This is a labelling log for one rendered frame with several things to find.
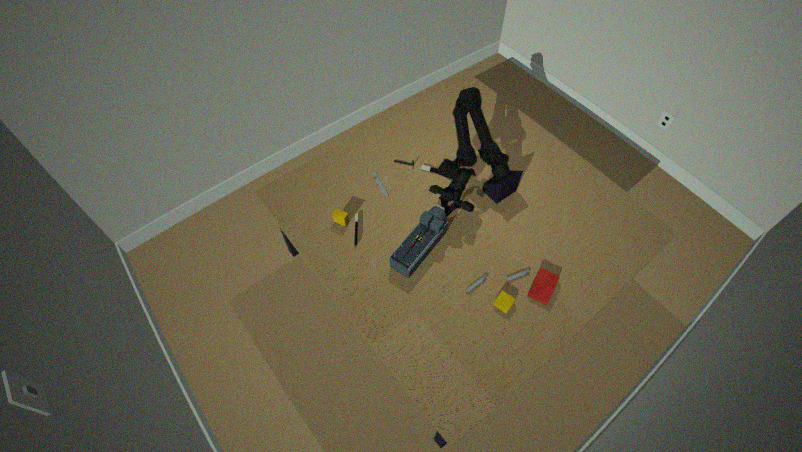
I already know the red rectangular block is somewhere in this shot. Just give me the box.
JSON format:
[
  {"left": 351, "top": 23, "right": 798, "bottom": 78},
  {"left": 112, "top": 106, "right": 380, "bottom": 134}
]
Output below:
[{"left": 527, "top": 267, "right": 560, "bottom": 304}]

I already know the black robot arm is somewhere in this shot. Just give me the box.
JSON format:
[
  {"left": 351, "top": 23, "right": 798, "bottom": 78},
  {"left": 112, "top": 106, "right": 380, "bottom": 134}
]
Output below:
[{"left": 438, "top": 87, "right": 513, "bottom": 201}]

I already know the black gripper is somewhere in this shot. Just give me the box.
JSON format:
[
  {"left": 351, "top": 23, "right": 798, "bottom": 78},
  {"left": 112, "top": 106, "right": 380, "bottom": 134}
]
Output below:
[{"left": 429, "top": 179, "right": 475, "bottom": 216}]

